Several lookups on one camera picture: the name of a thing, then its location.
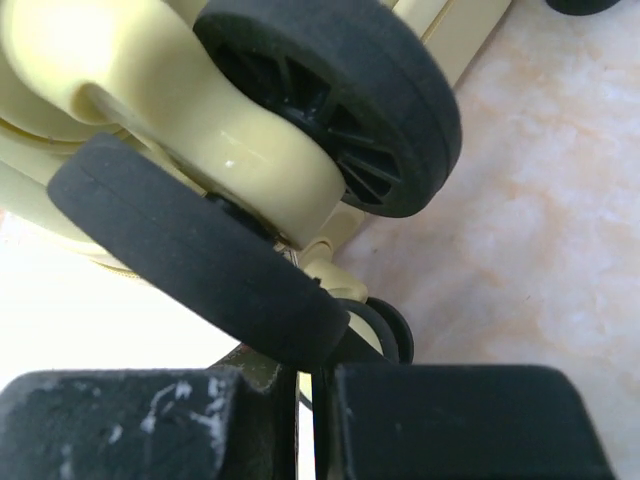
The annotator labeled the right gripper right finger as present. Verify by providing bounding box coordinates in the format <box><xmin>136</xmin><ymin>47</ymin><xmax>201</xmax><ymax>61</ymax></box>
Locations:
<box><xmin>314</xmin><ymin>363</ymin><xmax>614</xmax><ymax>479</ymax></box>

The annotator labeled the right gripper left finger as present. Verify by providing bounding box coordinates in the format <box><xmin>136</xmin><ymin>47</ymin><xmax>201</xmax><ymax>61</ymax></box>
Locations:
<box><xmin>1</xmin><ymin>365</ymin><xmax>297</xmax><ymax>479</ymax></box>

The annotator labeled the pale yellow suitcase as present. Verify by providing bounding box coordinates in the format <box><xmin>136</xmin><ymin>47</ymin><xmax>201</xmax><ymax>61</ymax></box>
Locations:
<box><xmin>0</xmin><ymin>0</ymin><xmax>621</xmax><ymax>371</ymax></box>

